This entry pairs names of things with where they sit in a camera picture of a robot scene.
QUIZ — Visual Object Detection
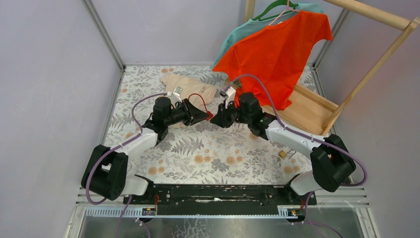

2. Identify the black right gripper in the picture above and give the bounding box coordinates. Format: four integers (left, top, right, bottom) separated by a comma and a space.
210, 99, 251, 128

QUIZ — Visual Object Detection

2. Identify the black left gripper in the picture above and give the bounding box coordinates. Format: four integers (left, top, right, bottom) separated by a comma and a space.
163, 98, 209, 126

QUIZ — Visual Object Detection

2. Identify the red cable lock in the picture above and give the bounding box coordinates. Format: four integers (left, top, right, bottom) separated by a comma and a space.
188, 93, 213, 120

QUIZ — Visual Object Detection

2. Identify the brass padlock with keys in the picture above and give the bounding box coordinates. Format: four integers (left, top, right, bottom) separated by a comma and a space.
277, 149, 296, 166

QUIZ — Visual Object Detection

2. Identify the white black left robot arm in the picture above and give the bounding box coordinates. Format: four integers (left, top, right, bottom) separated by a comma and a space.
81, 93, 212, 205

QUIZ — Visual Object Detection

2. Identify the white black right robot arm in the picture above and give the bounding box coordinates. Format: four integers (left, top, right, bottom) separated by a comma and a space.
210, 93, 356, 204

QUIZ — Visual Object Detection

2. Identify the floral patterned table mat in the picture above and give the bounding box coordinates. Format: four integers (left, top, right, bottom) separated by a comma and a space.
105, 66, 311, 184

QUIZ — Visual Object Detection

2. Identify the beige folded cloth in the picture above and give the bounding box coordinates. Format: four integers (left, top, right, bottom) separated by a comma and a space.
160, 73, 217, 111

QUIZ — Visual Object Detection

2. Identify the wooden clothes rack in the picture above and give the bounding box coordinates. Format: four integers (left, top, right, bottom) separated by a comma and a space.
224, 0, 420, 136

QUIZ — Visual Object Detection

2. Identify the orange t-shirt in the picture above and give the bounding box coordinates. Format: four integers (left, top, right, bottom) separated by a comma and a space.
213, 11, 333, 110

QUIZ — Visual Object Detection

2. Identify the teal t-shirt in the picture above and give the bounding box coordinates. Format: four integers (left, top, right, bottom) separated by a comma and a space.
210, 3, 324, 69

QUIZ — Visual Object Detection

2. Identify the pink clothes hanger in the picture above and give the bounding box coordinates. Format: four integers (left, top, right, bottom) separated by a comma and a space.
269, 0, 299, 26

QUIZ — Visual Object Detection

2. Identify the green clothes hanger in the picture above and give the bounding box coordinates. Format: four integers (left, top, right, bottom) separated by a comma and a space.
252, 0, 299, 21

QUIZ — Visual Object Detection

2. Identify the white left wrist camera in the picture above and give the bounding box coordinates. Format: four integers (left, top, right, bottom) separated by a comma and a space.
172, 87, 183, 102

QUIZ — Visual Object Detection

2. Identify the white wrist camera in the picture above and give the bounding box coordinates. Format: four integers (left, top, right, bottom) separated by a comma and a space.
172, 87, 183, 102
220, 87, 236, 109

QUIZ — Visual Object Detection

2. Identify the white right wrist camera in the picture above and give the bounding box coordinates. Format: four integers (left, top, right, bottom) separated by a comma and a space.
220, 87, 236, 109

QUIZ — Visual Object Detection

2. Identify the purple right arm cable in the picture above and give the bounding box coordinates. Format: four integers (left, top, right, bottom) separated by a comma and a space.
223, 73, 368, 187

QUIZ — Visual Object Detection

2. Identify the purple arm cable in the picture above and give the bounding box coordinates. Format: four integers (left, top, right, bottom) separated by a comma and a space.
85, 92, 173, 206
223, 73, 368, 187

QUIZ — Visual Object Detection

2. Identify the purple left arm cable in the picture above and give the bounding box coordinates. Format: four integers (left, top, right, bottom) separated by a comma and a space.
85, 92, 173, 206

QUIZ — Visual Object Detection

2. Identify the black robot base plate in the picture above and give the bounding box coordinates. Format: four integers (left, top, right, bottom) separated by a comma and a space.
123, 181, 317, 209

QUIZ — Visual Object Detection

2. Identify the white slotted cable duct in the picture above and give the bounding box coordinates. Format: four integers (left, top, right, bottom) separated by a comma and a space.
85, 206, 305, 222

